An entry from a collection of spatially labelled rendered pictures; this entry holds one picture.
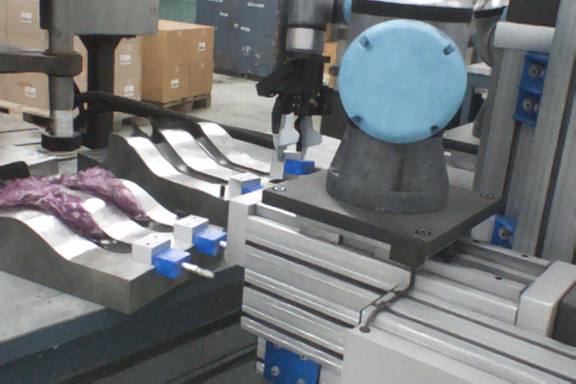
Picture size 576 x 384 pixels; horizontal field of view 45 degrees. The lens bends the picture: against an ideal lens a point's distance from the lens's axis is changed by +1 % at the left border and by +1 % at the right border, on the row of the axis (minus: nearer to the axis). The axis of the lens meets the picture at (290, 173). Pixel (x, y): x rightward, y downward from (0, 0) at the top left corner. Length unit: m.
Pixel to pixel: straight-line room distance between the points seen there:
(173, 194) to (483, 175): 0.62
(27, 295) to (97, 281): 0.11
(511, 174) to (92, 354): 0.69
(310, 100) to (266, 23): 6.99
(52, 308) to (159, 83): 4.96
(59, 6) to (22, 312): 0.97
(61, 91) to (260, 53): 6.55
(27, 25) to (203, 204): 4.31
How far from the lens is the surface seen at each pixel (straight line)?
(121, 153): 1.50
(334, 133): 5.47
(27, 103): 5.62
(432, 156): 0.83
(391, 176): 0.80
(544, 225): 0.96
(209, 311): 1.29
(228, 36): 8.60
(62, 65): 1.85
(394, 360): 0.71
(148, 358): 1.27
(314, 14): 1.34
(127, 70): 5.47
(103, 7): 2.07
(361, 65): 0.64
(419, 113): 0.65
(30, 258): 1.14
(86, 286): 1.08
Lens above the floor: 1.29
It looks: 16 degrees down
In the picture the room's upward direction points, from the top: 5 degrees clockwise
